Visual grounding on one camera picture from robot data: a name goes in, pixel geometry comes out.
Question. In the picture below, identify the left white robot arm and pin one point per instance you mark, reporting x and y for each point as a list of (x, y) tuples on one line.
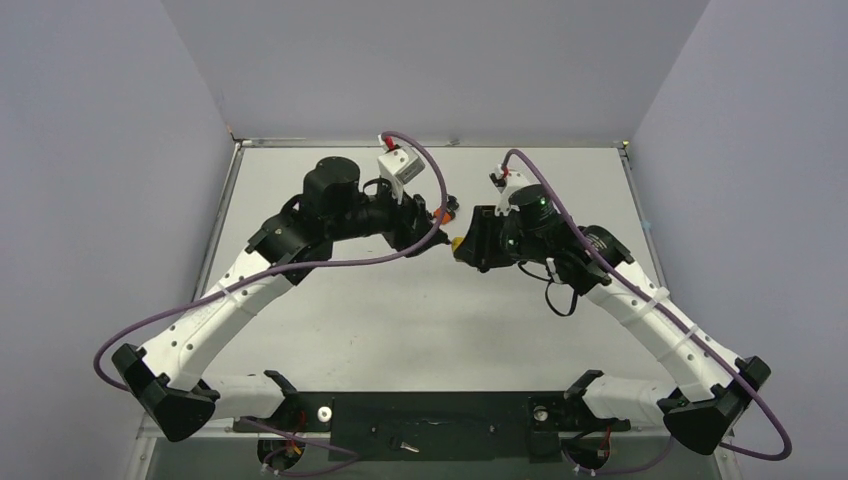
[(167, 373)]

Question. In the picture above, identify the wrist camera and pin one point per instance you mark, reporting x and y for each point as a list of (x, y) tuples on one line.
[(506, 182), (398, 166)]

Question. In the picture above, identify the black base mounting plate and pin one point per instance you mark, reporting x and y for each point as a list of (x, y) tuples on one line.
[(536, 447)]

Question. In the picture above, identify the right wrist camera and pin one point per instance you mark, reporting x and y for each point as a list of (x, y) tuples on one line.
[(506, 182)]

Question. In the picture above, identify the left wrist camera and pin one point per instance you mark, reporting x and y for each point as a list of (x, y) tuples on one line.
[(398, 166)]

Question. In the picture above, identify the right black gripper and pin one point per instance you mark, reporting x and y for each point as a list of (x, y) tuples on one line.
[(486, 237)]

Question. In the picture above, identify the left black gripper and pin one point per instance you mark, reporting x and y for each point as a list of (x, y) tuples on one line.
[(411, 222)]

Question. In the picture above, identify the aluminium frame rail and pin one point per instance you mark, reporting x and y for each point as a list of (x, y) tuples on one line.
[(405, 415)]

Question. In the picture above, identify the orange padlock with key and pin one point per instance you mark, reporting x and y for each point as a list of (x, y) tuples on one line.
[(447, 213)]

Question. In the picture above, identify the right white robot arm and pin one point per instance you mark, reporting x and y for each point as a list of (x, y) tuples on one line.
[(711, 386)]

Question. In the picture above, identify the yellow padlock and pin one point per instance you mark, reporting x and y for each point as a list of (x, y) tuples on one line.
[(456, 243)]

